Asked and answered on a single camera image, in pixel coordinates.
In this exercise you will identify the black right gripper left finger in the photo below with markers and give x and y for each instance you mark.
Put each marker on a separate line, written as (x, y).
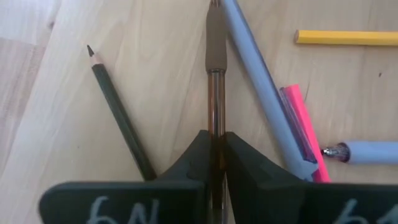
(140, 202)

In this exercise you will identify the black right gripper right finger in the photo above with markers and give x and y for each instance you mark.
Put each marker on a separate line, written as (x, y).
(280, 202)

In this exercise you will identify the pink pencil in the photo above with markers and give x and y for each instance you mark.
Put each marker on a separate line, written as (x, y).
(299, 99)

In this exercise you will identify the lavender pen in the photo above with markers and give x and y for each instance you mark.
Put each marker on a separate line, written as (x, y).
(373, 152)

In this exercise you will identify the light blue pen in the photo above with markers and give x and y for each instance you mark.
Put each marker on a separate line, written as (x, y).
(258, 71)

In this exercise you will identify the brown pen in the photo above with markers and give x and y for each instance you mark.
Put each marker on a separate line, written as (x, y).
(216, 46)

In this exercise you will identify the yellow pencil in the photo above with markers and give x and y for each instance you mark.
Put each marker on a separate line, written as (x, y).
(342, 37)

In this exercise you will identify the black pencil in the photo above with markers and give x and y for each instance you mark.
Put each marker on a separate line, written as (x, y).
(118, 105)

